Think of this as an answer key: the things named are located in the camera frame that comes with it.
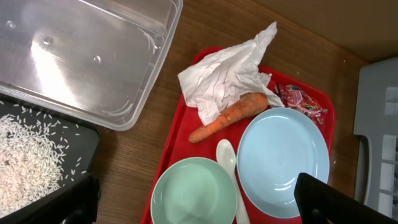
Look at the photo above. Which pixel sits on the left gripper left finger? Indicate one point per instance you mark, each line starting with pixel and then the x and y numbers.
pixel 77 202

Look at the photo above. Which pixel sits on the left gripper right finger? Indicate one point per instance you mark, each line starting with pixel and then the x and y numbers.
pixel 320 203

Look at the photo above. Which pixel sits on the white rice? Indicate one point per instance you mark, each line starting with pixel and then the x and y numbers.
pixel 36 155

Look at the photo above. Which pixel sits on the orange carrot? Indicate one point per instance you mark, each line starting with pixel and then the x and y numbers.
pixel 248 105

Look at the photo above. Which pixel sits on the grey dishwasher rack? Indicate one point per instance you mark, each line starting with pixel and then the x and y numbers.
pixel 375 125

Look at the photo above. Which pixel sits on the black tray bin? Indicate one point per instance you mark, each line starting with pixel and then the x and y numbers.
pixel 86 146

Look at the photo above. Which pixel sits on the light blue plate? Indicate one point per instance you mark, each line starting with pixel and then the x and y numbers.
pixel 277 146

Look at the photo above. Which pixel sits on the white spoon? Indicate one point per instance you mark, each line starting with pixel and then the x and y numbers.
pixel 226 157

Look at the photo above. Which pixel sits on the red candy wrapper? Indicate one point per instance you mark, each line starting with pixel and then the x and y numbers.
pixel 295 98

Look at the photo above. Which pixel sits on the red serving tray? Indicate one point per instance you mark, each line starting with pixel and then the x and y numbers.
pixel 186 120

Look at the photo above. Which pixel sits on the green bowl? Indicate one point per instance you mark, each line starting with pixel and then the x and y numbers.
pixel 194 190

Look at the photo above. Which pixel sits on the clear plastic bin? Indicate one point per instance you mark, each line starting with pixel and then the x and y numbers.
pixel 92 60

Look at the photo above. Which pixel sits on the crumpled white napkin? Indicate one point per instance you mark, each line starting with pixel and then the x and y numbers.
pixel 222 78

